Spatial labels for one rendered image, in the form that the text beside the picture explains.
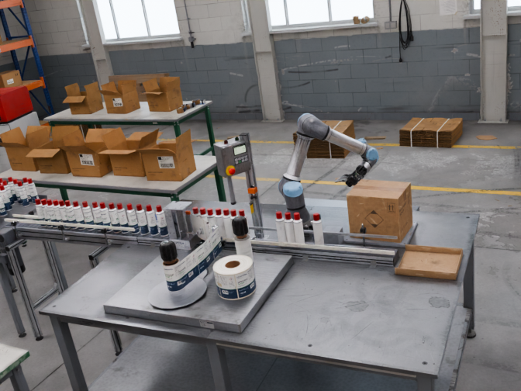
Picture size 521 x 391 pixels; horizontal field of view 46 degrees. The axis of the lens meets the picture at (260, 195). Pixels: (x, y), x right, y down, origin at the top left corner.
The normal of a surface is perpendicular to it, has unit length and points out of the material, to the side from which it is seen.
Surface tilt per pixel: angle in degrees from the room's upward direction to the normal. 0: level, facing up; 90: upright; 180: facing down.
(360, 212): 90
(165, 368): 1
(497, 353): 0
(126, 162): 90
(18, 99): 90
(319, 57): 90
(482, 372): 0
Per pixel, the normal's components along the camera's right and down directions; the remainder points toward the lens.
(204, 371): -0.11, -0.92
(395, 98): -0.46, 0.39
